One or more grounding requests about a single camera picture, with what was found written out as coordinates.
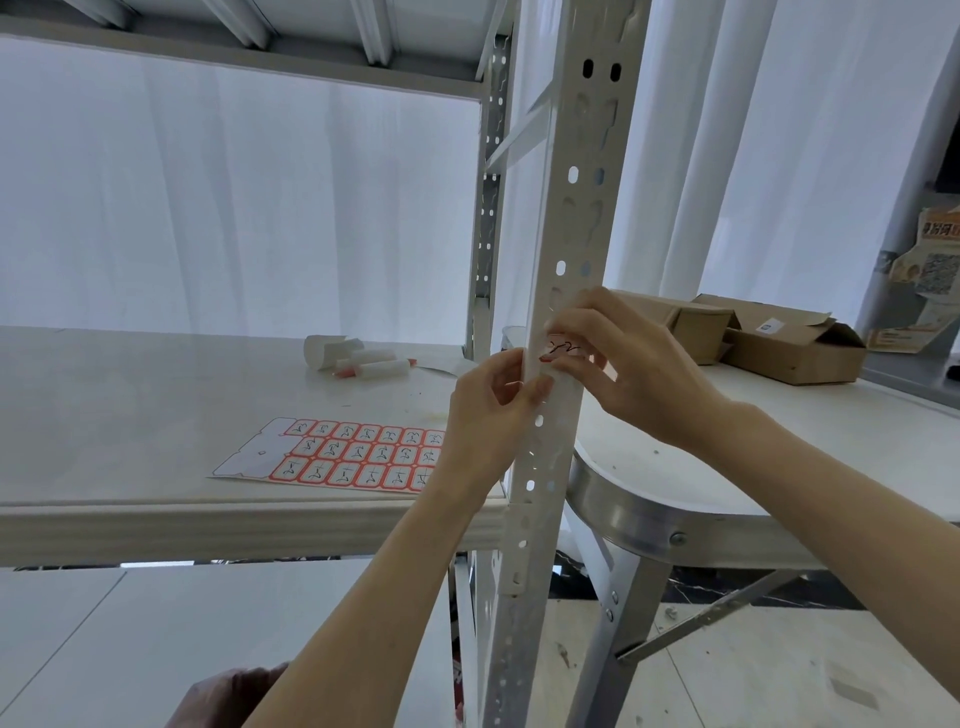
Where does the red and white marker pen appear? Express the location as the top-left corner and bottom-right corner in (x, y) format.
(333, 358), (418, 379)

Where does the person's left hand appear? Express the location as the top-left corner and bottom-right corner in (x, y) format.
(442, 348), (556, 501)

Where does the rolled white paper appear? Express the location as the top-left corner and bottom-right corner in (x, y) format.
(339, 346), (411, 381)

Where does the white folding table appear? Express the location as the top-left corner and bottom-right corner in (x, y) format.
(556, 352), (960, 728)

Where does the person's right hand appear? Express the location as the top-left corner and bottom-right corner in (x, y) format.
(540, 287), (733, 453)

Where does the small brown cardboard box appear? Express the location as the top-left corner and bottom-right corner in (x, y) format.
(606, 290), (742, 367)

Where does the sheet of red-bordered labels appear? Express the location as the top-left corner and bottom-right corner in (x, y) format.
(211, 417), (453, 495)

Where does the person's right forearm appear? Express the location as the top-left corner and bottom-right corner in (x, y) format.
(693, 401), (960, 710)

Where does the printed paper poster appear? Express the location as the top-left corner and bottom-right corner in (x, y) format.
(864, 204), (960, 356)

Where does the person's left forearm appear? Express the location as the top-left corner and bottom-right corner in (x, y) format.
(243, 450), (513, 728)

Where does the open brown cardboard box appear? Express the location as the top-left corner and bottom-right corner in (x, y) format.
(693, 293), (869, 387)

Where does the white metal shelving rack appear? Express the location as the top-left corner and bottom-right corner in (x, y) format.
(0, 0), (655, 728)

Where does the white curtain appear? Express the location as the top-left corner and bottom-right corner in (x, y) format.
(0, 0), (960, 361)

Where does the curled white backing paper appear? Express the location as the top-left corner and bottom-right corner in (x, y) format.
(303, 334), (348, 374)

